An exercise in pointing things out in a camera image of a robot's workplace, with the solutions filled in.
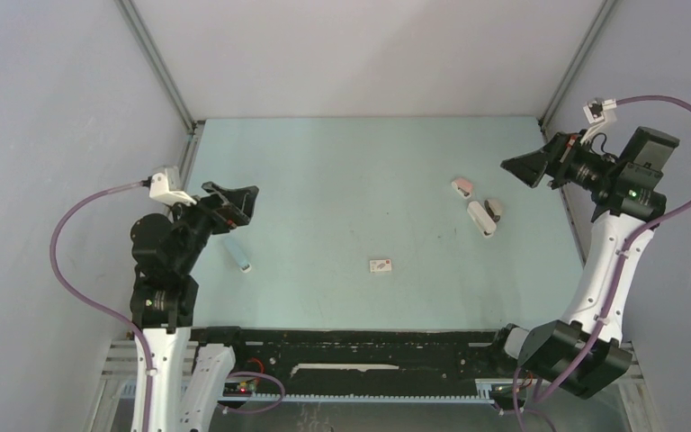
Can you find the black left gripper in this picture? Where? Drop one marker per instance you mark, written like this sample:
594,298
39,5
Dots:
237,210

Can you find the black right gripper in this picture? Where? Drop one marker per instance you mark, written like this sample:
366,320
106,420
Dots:
558,157

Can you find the light blue stapler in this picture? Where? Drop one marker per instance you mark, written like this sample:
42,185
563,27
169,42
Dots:
238,254

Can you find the pink stapler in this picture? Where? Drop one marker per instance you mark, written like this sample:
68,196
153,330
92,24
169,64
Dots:
463,187

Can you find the white stapler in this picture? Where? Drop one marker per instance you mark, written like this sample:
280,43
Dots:
481,219

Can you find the small white staple box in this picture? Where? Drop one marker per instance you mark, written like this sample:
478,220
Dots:
380,266

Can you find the beige stapler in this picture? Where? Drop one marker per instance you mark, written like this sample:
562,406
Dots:
494,209

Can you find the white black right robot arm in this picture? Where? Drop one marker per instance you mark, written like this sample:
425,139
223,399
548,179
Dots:
581,351

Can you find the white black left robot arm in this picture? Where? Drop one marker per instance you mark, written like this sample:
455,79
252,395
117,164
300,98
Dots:
165,250

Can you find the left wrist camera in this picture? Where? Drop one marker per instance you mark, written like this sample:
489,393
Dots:
166,187

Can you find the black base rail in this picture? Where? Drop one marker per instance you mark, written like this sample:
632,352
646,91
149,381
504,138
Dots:
236,337

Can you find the aluminium frame rail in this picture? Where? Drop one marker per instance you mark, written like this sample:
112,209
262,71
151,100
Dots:
370,372

